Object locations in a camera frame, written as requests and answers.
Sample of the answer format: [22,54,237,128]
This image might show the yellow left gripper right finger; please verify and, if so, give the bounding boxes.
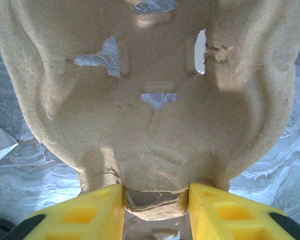
[188,182,300,240]

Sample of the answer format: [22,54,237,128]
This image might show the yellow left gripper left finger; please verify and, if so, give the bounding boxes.
[4,184,126,240]

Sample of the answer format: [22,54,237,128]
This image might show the brown pulp cup carrier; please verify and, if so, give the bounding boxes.
[0,0,300,240]

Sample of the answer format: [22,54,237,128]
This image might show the animal print paper gift bag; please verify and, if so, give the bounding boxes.
[0,121,19,170]

